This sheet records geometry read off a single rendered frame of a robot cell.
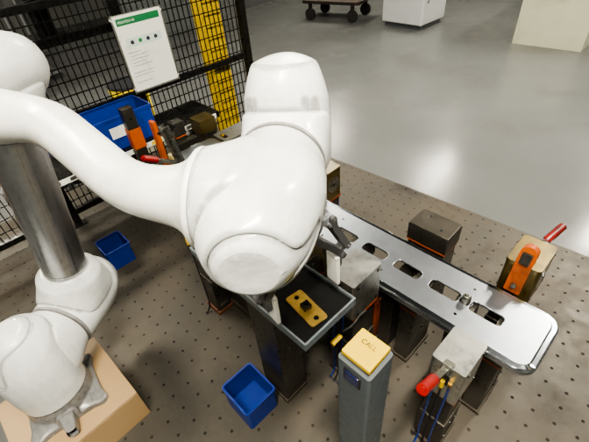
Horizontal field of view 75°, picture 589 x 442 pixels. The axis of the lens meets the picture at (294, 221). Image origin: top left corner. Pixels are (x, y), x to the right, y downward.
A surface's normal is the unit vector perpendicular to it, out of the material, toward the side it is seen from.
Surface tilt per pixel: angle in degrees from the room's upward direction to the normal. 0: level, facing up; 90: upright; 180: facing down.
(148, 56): 90
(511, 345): 0
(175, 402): 0
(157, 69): 90
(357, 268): 0
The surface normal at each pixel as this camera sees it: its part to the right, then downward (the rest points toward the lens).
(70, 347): 0.98, -0.11
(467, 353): -0.08, -0.76
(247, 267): 0.03, 0.66
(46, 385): 0.75, 0.28
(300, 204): 0.72, -0.31
